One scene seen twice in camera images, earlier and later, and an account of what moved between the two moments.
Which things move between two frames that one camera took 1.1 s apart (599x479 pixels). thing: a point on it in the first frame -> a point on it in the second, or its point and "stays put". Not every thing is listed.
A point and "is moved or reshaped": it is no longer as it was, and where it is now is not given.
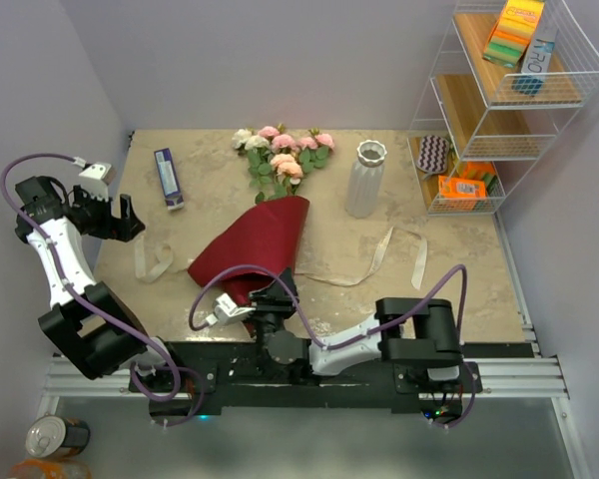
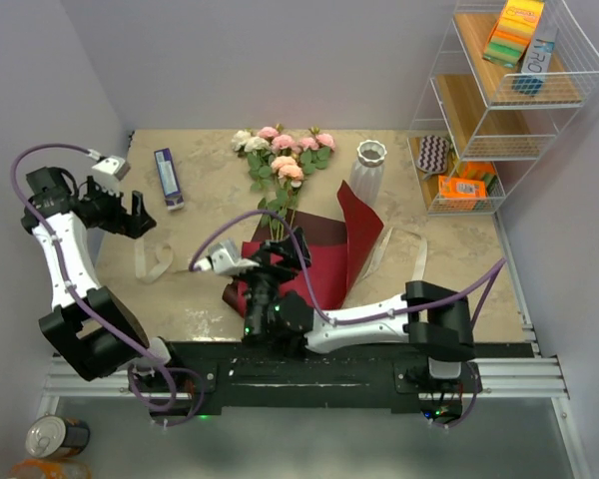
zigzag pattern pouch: [433, 154] stays put
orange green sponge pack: [483, 171] stays put
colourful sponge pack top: [513, 33] stays put
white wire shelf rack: [510, 75] stays put
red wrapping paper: [269, 237] is moved or reshaped
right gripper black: [280, 297] -> [296, 253]
